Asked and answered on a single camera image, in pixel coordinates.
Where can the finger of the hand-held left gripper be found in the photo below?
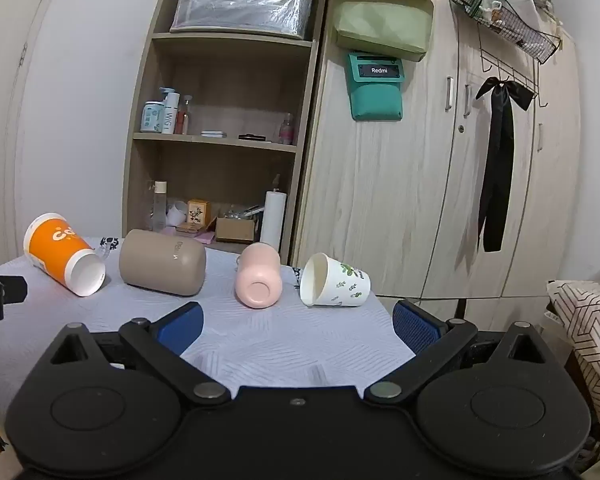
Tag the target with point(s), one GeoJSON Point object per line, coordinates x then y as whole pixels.
{"type": "Point", "coordinates": [0, 290]}

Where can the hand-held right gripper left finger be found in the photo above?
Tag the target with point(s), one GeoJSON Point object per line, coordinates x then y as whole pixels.
{"type": "Point", "coordinates": [182, 327]}

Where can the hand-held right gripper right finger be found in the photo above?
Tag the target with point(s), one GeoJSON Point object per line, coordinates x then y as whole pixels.
{"type": "Point", "coordinates": [415, 327]}

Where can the orange paper cup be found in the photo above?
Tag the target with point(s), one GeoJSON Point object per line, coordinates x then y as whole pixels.
{"type": "Point", "coordinates": [55, 246]}

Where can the taupe cup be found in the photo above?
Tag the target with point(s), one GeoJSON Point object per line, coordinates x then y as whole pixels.
{"type": "Point", "coordinates": [155, 262]}

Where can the white cactus print cup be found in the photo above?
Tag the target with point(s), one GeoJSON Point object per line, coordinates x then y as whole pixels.
{"type": "Point", "coordinates": [341, 285]}

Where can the pink cup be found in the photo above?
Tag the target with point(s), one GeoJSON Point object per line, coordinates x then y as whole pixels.
{"type": "Point", "coordinates": [257, 270]}

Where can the pink flat box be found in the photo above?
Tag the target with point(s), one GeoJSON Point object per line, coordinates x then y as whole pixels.
{"type": "Point", "coordinates": [204, 237]}

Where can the light grey tablecloth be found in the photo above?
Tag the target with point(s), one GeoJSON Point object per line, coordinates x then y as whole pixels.
{"type": "Point", "coordinates": [280, 340]}

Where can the small cardboard box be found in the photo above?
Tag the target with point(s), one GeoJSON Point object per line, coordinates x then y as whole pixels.
{"type": "Point", "coordinates": [235, 230]}

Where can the yellow printed box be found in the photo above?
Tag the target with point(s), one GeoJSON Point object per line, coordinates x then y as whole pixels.
{"type": "Point", "coordinates": [199, 212]}

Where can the tall clear bottle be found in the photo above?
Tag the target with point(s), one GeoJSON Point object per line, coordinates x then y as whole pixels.
{"type": "Point", "coordinates": [159, 210]}

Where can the paper towel roll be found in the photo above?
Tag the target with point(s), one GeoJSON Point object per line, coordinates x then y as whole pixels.
{"type": "Point", "coordinates": [273, 222]}

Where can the light wood wardrobe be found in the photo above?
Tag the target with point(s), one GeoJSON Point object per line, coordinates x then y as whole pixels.
{"type": "Point", "coordinates": [405, 185]}

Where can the geometric patterned cloth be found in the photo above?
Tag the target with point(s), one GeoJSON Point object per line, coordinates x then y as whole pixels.
{"type": "Point", "coordinates": [590, 320]}

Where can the black ribbon bow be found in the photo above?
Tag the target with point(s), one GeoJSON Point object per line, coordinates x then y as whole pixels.
{"type": "Point", "coordinates": [500, 160]}

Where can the white compact case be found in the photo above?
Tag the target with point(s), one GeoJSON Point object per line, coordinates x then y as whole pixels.
{"type": "Point", "coordinates": [213, 133]}

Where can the black compact case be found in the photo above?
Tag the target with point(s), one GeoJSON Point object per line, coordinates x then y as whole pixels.
{"type": "Point", "coordinates": [252, 137]}

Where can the red cosmetic bottle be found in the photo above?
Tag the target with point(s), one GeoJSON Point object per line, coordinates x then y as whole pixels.
{"type": "Point", "coordinates": [182, 120]}

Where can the teal jar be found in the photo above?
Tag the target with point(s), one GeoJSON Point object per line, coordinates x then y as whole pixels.
{"type": "Point", "coordinates": [152, 119]}

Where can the white pump bottle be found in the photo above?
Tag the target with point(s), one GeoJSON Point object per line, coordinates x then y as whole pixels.
{"type": "Point", "coordinates": [169, 115]}

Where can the small pink bottle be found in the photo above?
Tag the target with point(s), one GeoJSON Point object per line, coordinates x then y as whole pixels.
{"type": "Point", "coordinates": [286, 132]}

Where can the teal pouch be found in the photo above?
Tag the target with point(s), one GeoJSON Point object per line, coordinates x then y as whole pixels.
{"type": "Point", "coordinates": [375, 97]}

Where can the wooden shelf unit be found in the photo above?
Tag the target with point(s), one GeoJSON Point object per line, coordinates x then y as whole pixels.
{"type": "Point", "coordinates": [235, 85]}

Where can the silver wrapped storage box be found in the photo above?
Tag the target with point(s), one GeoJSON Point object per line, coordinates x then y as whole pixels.
{"type": "Point", "coordinates": [240, 7]}

